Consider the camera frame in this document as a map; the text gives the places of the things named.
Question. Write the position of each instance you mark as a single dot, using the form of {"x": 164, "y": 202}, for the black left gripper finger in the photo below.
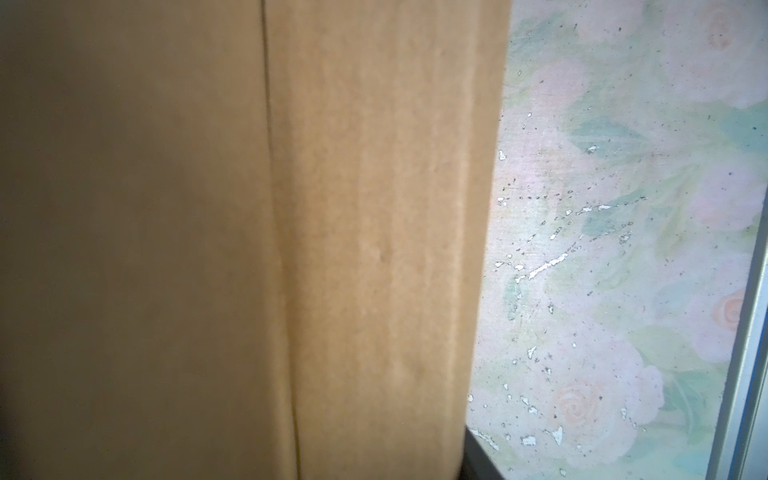
{"x": 476, "y": 464}

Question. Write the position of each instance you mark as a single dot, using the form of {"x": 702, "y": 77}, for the brown cardboard box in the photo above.
{"x": 243, "y": 239}

